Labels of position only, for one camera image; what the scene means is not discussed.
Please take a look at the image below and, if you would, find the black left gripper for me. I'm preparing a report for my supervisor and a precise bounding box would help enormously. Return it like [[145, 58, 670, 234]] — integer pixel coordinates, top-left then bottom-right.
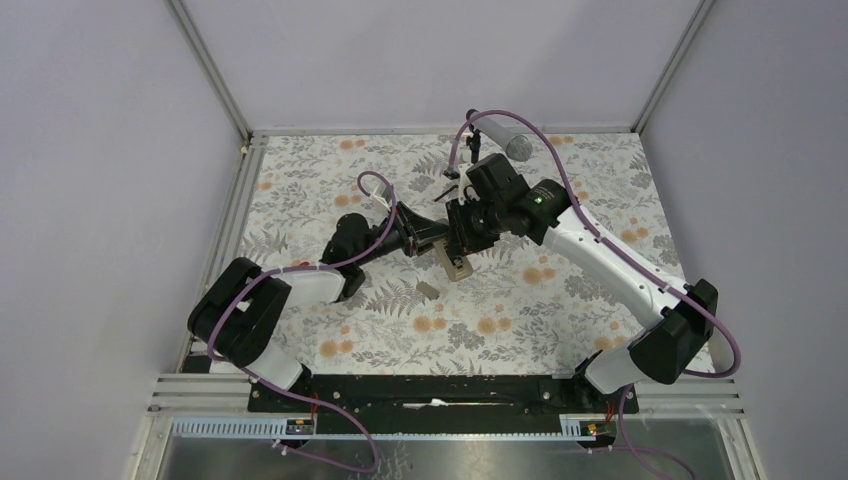
[[355, 202, 449, 267]]

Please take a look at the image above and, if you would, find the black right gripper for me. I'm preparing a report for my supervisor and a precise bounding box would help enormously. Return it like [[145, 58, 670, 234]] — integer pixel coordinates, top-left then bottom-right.
[[445, 194, 507, 258]]

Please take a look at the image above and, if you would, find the white remote control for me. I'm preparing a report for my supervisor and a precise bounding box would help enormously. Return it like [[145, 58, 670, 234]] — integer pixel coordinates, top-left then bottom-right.
[[433, 239, 474, 282]]

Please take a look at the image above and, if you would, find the grey battery compartment cover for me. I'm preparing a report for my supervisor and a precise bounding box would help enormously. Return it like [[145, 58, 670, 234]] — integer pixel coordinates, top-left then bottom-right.
[[416, 281, 441, 301]]

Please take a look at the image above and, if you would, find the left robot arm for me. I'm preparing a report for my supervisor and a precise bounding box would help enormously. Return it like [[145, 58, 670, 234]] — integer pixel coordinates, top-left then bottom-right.
[[187, 204, 449, 411]]

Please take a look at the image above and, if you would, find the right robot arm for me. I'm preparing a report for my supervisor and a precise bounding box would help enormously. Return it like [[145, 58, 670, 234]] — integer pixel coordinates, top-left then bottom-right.
[[446, 154, 718, 412]]

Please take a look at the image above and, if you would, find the grey microphone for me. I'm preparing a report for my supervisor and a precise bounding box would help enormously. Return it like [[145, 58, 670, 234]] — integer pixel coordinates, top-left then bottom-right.
[[471, 116, 533, 162]]

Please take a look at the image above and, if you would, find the floral table mat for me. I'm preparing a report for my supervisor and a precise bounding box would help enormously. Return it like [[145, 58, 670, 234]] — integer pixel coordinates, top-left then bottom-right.
[[240, 134, 682, 375]]

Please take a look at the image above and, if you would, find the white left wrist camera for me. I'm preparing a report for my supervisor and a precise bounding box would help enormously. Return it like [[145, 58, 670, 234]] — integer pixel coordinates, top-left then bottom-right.
[[368, 184, 396, 214]]

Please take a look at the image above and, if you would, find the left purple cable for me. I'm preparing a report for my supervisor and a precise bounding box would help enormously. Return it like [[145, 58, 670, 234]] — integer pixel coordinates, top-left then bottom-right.
[[206, 170, 399, 372]]

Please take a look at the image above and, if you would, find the purple cable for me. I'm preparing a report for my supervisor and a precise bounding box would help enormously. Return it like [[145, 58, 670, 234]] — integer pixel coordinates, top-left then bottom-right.
[[447, 109, 743, 380], [206, 170, 399, 372]]

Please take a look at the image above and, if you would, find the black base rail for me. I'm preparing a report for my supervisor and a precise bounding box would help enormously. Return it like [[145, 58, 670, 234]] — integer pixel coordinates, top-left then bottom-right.
[[247, 374, 639, 435]]

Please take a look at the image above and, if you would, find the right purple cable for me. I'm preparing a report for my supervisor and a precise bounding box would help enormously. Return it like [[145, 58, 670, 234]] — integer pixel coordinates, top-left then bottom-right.
[[447, 109, 743, 380]]

